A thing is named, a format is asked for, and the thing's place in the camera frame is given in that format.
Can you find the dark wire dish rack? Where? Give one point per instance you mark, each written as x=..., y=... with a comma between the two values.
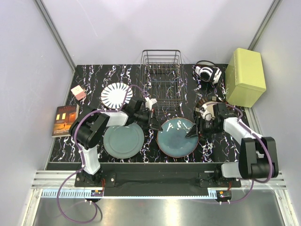
x=162, y=77

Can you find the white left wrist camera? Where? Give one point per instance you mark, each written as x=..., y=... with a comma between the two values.
x=149, y=102

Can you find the brown cream checkered plate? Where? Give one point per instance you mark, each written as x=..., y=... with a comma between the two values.
x=205, y=100

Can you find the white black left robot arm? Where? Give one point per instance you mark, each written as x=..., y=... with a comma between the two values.
x=91, y=124

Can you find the black white headphones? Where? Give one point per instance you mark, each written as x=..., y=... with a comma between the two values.
x=208, y=71

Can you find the dark cover book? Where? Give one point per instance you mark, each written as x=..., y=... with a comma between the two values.
x=65, y=116

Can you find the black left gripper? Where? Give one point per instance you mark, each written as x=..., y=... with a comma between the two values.
x=150, y=118

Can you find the light teal plate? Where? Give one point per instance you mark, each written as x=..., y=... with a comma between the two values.
x=123, y=142

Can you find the white blue striped plate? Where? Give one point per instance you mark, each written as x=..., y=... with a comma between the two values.
x=113, y=95

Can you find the aluminium rail frame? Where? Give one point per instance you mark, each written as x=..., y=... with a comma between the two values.
x=162, y=203

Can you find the yellow green box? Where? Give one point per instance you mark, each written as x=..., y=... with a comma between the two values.
x=244, y=78

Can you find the pink cube socket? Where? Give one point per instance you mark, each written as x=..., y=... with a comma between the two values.
x=78, y=92

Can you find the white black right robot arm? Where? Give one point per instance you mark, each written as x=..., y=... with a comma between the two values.
x=257, y=155

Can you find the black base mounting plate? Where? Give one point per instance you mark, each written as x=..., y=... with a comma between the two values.
x=155, y=179

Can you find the dark blue glazed plate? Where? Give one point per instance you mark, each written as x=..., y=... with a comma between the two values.
x=172, y=139

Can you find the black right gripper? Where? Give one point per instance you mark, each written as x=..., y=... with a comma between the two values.
x=193, y=132

